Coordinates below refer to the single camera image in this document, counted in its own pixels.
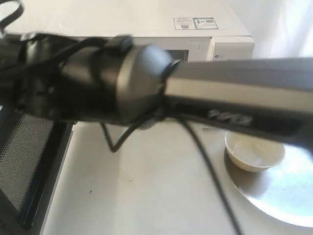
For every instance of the small white ceramic bowl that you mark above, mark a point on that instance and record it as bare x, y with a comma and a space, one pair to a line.
253, 154

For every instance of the white microwave door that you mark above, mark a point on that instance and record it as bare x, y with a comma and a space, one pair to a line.
32, 151

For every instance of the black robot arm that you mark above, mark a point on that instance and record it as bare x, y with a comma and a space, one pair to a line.
115, 81

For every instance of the white microwave oven body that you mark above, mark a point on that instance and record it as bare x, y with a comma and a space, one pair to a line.
152, 22

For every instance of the white and blue label sticker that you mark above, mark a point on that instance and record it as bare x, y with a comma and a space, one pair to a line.
203, 23

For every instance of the round metal tray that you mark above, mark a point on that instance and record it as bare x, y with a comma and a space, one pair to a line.
284, 192

